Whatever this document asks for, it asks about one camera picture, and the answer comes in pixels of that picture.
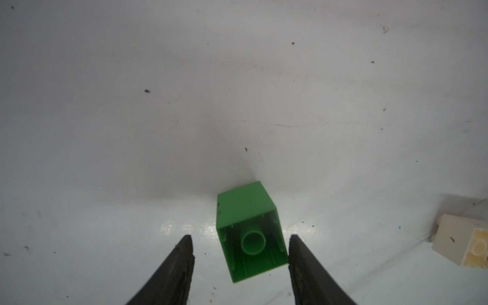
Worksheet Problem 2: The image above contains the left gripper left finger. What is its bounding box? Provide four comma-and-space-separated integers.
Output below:
127, 235, 195, 305

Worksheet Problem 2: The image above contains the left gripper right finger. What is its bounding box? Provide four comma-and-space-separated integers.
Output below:
288, 235, 356, 305

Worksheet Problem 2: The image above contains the dark green lego cube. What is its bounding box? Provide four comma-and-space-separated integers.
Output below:
216, 181, 288, 283

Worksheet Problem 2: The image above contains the cream lego brick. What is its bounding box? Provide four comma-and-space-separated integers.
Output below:
431, 214, 487, 269

